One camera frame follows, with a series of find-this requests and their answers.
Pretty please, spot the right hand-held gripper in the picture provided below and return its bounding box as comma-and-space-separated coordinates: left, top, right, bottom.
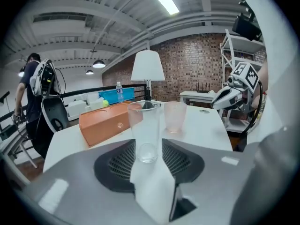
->
210, 62, 260, 114

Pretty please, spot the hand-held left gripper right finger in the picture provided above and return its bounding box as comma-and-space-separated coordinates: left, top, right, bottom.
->
161, 138, 258, 225

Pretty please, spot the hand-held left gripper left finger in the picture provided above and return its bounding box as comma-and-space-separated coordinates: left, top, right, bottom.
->
23, 139, 150, 225

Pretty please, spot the clear drinking glass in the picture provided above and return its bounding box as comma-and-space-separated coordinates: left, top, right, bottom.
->
127, 101, 161, 163

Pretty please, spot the person's right forearm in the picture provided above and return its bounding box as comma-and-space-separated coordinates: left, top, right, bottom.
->
257, 60, 269, 98

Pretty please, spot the black router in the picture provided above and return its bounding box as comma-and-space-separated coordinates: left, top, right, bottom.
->
196, 82, 210, 93

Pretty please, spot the white side desk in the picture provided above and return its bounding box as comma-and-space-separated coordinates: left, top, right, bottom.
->
180, 90, 220, 107

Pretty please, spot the white metal shelf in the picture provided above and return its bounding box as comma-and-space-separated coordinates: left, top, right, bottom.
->
220, 29, 267, 134

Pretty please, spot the person's white t-shirt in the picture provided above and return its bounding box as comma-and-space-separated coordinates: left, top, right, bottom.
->
238, 0, 300, 150

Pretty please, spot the orange wooden tray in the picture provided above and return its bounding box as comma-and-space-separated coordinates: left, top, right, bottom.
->
78, 101, 143, 148

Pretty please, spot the white storage box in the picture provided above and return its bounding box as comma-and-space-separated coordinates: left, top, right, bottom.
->
67, 100, 88, 120

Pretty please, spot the grey office chair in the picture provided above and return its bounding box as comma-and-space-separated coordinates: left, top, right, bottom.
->
42, 96, 70, 133

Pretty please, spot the white table lamp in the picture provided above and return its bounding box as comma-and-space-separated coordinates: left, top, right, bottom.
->
130, 50, 166, 110

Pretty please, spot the black metal railing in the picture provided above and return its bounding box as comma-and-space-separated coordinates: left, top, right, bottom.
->
60, 83, 142, 101

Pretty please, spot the blue plastic bin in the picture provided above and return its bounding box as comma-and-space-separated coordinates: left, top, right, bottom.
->
98, 87, 135, 105

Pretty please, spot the clear water bottle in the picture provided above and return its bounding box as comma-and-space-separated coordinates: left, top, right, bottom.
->
116, 81, 124, 104

